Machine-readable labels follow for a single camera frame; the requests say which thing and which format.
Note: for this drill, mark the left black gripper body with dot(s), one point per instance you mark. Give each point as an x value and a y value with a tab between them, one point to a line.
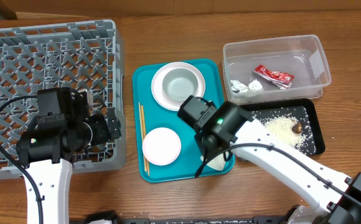
114	123

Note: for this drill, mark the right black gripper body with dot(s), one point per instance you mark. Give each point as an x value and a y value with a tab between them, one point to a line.
209	152

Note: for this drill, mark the white cup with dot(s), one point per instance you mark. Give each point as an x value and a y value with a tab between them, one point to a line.
218	163

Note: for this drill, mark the grey-green bowl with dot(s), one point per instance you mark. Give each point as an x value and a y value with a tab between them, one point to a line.
178	84

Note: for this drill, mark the white tissue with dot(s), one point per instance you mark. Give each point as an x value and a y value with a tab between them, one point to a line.
239	87

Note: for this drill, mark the brown food scrap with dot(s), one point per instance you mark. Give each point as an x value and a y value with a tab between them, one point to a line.
297	128

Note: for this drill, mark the red snack wrapper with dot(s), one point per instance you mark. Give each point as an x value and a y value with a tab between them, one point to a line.
281	79

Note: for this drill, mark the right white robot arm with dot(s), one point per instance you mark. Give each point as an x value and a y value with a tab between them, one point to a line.
332	196

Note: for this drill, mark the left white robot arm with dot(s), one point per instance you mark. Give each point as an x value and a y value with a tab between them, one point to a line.
63	126

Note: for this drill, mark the black waste tray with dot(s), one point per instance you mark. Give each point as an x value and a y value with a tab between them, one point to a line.
311	111

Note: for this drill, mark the grey dishwasher rack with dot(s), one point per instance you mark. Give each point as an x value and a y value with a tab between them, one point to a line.
86	55

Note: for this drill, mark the left wooden chopstick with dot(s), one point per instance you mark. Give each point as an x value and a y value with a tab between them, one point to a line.
141	123

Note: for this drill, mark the teal plastic tray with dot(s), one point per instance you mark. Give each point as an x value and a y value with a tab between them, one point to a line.
155	116

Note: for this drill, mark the small pink-white plate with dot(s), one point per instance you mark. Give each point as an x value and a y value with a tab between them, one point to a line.
161	146

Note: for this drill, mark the large white plate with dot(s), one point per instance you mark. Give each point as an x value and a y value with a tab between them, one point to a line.
157	89

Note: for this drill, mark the clear plastic bin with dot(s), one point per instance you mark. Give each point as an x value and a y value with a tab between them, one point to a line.
302	56

